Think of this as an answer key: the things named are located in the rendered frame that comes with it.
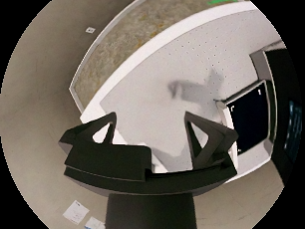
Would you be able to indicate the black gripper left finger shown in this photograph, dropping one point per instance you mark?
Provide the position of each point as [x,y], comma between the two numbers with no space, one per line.
[87,130]

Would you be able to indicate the grey flat base plate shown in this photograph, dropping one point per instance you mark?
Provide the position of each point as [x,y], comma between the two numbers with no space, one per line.
[192,72]

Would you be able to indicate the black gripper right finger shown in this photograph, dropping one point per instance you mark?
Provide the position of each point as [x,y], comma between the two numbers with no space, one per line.
[220,138]

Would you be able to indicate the white box-shaped lab instrument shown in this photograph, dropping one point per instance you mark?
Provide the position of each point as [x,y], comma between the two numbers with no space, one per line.
[253,119]

